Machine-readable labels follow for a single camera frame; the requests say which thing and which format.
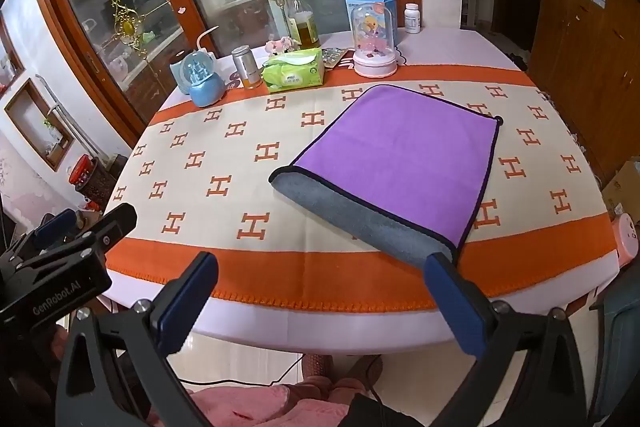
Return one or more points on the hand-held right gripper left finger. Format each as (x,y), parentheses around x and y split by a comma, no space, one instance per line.
(186,302)

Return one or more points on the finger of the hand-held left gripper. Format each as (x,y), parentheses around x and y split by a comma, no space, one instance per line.
(114,224)
(54,226)

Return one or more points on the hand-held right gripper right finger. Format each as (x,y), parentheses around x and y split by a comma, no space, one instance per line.
(457,302)

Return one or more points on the purple and grey towel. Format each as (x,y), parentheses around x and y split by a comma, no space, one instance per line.
(400,147)

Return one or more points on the red lidded container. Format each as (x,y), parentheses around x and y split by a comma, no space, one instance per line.
(82,169)

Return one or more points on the orange and cream printed blanket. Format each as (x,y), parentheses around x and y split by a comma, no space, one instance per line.
(210,202)

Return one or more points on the person's pink clothing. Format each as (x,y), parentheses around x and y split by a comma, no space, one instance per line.
(270,407)

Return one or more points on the teal chair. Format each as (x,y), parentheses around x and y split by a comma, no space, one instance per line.
(620,347)

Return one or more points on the blue snow globe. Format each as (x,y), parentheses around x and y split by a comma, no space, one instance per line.
(202,79)

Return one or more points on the pink round plastic object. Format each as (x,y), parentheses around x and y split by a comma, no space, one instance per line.
(629,242)

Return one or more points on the cardboard box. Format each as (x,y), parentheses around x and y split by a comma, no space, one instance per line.
(622,192)

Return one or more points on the silver metal can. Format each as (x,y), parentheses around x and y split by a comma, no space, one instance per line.
(247,67)

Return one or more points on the green tissue pack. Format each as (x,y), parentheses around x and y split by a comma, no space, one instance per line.
(295,74)

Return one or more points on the small pink figurine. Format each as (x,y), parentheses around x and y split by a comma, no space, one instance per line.
(279,46)

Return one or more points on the brown wooden cabinet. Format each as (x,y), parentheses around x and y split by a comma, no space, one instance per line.
(585,67)

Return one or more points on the glass dome duck music box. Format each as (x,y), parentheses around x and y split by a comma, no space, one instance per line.
(374,42)

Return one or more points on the glass bottle with yellow oil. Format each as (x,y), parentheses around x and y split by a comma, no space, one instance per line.
(303,27)

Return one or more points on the silver blister pill pack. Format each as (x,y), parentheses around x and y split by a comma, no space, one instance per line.
(333,57)

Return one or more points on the white pill bottle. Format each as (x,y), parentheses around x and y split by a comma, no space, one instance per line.
(412,19)

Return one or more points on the wooden framed wall niche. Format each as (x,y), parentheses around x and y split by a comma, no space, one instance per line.
(37,127)

